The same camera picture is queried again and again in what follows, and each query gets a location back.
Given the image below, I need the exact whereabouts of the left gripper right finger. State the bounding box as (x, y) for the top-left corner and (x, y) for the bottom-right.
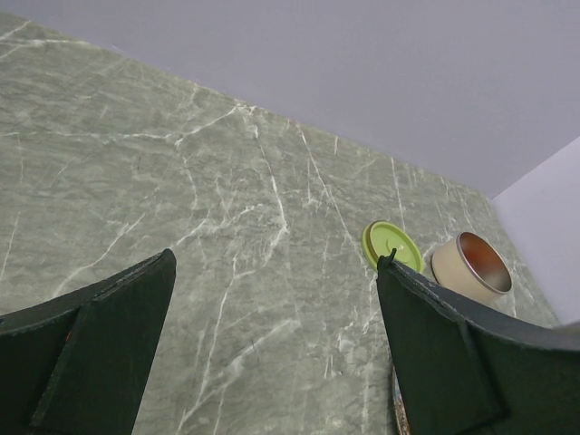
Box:
(377, 255), (579, 434)

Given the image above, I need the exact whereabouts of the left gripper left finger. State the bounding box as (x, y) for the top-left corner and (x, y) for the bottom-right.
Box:
(1, 249), (176, 434)

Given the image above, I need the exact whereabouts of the beige metal lunch container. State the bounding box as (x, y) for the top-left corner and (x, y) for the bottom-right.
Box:
(431, 232), (513, 305)

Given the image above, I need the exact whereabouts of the speckled ceramic plate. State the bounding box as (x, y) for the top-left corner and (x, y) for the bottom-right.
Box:
(391, 368), (411, 435)

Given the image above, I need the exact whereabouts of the green round lid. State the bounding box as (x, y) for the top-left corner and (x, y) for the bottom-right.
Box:
(361, 221), (425, 273)

